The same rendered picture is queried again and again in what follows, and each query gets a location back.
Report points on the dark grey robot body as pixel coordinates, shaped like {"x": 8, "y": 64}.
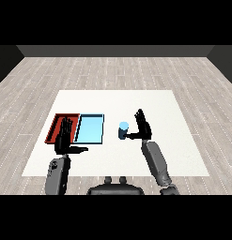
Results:
{"x": 115, "y": 187}

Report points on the small blue can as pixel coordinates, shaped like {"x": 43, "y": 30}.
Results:
{"x": 122, "y": 131}

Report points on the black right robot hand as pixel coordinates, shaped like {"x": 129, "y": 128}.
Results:
{"x": 144, "y": 129}

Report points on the light blue shallow open box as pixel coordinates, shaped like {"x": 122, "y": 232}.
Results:
{"x": 89, "y": 128}

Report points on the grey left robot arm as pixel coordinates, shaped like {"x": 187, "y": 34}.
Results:
{"x": 58, "y": 175}

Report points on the red shallow open box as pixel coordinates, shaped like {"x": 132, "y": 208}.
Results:
{"x": 56, "y": 131}

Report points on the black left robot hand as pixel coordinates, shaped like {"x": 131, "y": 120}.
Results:
{"x": 62, "y": 142}

